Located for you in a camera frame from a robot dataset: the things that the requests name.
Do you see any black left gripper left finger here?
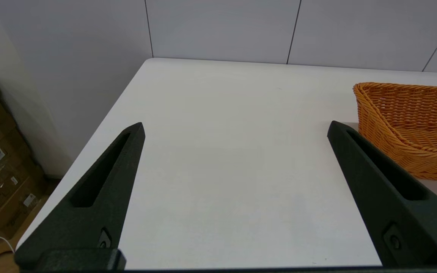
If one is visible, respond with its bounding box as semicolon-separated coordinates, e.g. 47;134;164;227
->
14;122;145;270

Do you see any orange woven wicker basket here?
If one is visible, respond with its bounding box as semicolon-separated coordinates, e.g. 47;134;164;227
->
352;82;437;183

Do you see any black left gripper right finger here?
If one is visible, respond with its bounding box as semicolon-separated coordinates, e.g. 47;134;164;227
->
327;121;437;266

